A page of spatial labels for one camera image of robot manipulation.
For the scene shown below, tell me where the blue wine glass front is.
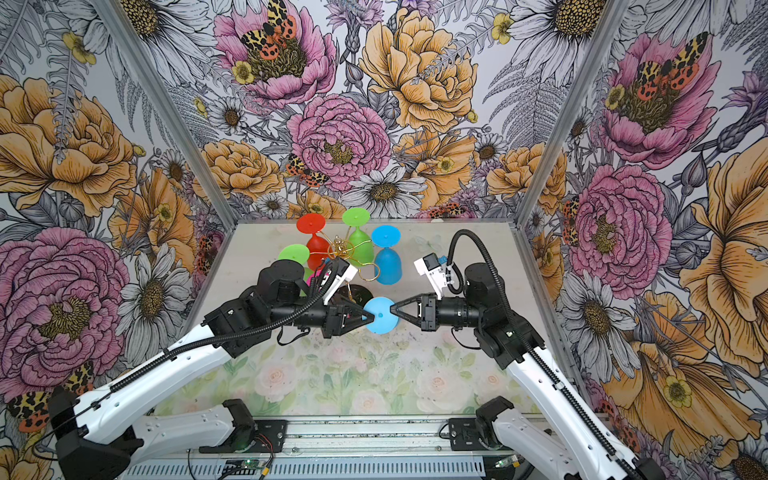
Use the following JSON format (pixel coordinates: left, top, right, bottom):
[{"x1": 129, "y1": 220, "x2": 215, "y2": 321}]
[{"x1": 364, "y1": 297, "x2": 399, "y2": 335}]

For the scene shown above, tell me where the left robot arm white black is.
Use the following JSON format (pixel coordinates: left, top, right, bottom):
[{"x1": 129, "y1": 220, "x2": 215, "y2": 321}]
[{"x1": 48, "y1": 258, "x2": 374, "y2": 479}]

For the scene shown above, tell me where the pink wine glass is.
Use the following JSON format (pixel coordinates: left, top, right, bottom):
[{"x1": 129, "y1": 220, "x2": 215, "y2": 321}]
[{"x1": 307, "y1": 270, "x2": 329, "y2": 298}]

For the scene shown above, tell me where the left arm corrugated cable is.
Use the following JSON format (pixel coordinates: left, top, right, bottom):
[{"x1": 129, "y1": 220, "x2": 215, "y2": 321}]
[{"x1": 83, "y1": 263, "x2": 337, "y2": 415}]

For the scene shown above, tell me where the green wine glass rear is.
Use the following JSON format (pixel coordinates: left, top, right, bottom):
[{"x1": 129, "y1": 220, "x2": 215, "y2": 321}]
[{"x1": 342, "y1": 207, "x2": 374, "y2": 267}]

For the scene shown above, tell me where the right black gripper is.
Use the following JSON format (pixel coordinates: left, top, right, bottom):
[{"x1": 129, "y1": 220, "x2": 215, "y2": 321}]
[{"x1": 390, "y1": 294, "x2": 484, "y2": 332}]

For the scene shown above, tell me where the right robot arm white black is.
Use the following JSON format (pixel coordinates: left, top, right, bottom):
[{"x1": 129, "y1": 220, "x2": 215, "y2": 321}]
[{"x1": 391, "y1": 254, "x2": 664, "y2": 479}]

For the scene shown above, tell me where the red wine glass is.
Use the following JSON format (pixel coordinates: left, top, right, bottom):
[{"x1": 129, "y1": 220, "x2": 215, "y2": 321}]
[{"x1": 297, "y1": 213, "x2": 330, "y2": 270}]

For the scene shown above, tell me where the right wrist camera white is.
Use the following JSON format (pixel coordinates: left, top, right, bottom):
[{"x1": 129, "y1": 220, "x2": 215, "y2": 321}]
[{"x1": 413, "y1": 253, "x2": 451, "y2": 300}]

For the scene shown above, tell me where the green wine glass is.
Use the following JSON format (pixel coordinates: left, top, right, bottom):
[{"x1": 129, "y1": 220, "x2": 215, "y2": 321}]
[
  {"x1": 278, "y1": 244, "x2": 314, "y2": 281},
  {"x1": 342, "y1": 207, "x2": 374, "y2": 267}
]

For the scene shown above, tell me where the gold wire glass rack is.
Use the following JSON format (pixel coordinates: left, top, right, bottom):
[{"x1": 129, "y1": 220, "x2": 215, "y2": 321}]
[{"x1": 326, "y1": 230, "x2": 380, "y2": 306}]

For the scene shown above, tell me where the blue wine glass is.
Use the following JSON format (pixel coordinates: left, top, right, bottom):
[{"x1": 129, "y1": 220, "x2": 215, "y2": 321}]
[
  {"x1": 371, "y1": 225, "x2": 402, "y2": 286},
  {"x1": 364, "y1": 297, "x2": 399, "y2": 335}
]

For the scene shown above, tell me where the aluminium front rail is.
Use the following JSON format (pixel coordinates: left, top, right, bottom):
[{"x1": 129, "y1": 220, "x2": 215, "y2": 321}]
[{"x1": 101, "y1": 413, "x2": 625, "y2": 480}]

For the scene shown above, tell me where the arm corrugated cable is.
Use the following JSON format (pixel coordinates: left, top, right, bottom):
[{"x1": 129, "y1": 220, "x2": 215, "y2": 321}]
[
  {"x1": 446, "y1": 229, "x2": 646, "y2": 480},
  {"x1": 83, "y1": 263, "x2": 337, "y2": 415}
]

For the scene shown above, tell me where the green wine glass front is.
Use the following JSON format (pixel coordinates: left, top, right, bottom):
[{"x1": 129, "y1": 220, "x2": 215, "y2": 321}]
[{"x1": 278, "y1": 244, "x2": 314, "y2": 281}]

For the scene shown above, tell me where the small green circuit board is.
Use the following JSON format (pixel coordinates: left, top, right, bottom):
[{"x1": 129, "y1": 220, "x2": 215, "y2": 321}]
[{"x1": 221, "y1": 459, "x2": 265, "y2": 478}]

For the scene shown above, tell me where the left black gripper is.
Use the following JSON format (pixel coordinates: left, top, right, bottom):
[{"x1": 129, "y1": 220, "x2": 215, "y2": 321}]
[{"x1": 272, "y1": 292, "x2": 375, "y2": 338}]

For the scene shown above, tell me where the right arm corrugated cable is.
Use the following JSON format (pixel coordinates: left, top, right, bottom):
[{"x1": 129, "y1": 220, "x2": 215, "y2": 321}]
[{"x1": 446, "y1": 229, "x2": 646, "y2": 480}]

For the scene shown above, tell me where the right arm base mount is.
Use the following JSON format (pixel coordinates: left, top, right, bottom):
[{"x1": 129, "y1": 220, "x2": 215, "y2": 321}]
[{"x1": 439, "y1": 417, "x2": 531, "y2": 452}]

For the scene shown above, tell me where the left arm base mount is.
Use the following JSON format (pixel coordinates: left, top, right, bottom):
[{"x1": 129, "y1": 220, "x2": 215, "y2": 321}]
[{"x1": 198, "y1": 419, "x2": 289, "y2": 454}]

